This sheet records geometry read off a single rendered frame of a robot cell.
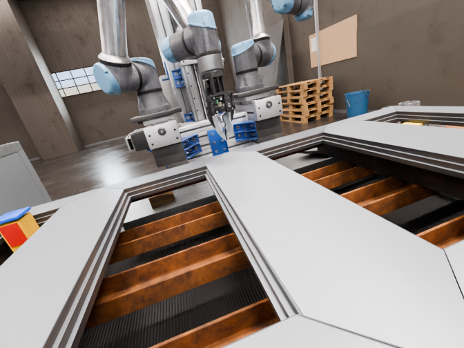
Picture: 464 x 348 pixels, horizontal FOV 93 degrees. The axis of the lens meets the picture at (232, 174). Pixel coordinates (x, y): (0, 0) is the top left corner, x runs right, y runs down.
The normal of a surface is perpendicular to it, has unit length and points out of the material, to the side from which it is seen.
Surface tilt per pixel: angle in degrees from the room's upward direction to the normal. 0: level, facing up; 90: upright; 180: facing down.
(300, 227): 0
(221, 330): 90
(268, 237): 0
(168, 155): 90
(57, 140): 90
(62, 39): 90
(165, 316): 0
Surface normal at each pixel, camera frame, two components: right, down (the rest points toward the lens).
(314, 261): -0.21, -0.91
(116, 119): 0.31, 0.28
